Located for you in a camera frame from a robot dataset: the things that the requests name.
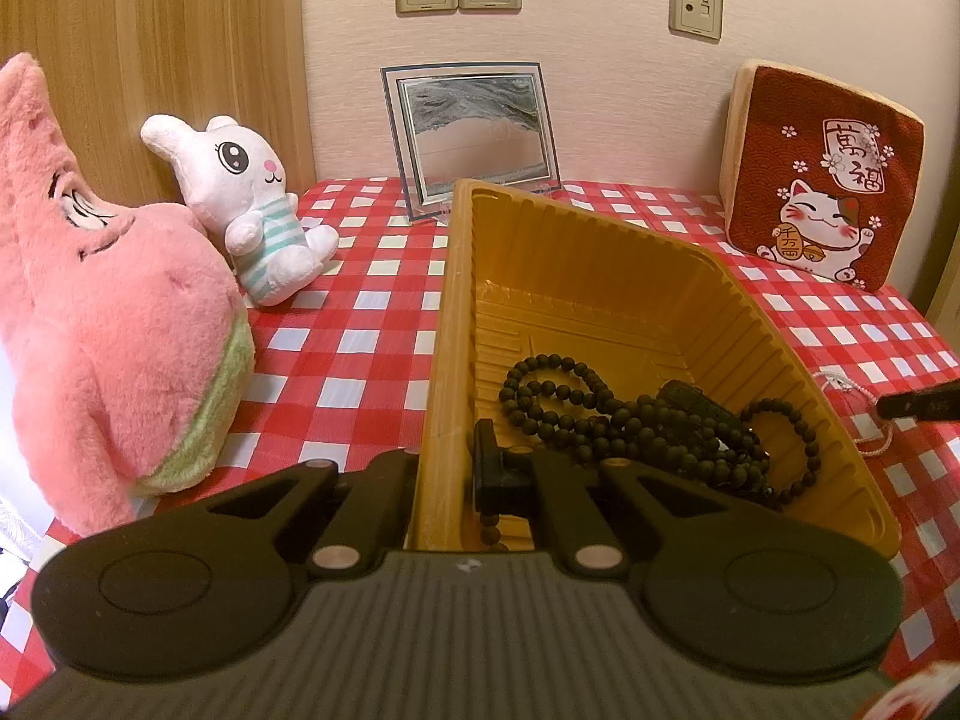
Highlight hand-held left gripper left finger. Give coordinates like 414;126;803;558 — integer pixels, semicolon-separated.
172;451;419;579

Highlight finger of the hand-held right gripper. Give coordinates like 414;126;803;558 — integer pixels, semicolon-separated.
875;382;960;423

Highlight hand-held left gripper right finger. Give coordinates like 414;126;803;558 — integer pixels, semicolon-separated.
472;419;767;572

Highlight white beaded bracelet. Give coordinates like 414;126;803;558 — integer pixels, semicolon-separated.
813;363;899;459

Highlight dark bead bracelet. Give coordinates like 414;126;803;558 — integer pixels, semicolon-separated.
741;397;824;500

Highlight long dark bead necklace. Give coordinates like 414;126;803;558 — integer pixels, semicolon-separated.
478;352;775;550

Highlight yellow plastic tray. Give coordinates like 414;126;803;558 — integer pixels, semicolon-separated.
405;178;902;560

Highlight black wristband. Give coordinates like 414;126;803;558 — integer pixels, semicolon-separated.
655;380;752;441

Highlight wooden door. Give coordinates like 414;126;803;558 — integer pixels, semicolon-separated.
924;165;960;335

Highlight red checked tablecloth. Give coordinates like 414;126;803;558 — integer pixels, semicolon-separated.
0;172;960;720

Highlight red lucky cat cushion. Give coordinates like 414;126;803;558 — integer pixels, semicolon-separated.
718;58;926;293

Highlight white bunny plush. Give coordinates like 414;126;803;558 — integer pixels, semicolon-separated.
140;113;341;308

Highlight pink starfish plush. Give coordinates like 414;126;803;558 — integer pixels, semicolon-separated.
0;52;258;538

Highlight wooden wardrobe panel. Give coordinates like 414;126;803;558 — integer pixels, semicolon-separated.
0;0;317;205

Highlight glass sand art frame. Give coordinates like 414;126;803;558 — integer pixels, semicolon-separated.
379;59;564;225

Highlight beige wall data socket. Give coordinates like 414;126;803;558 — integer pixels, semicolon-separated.
669;0;725;41

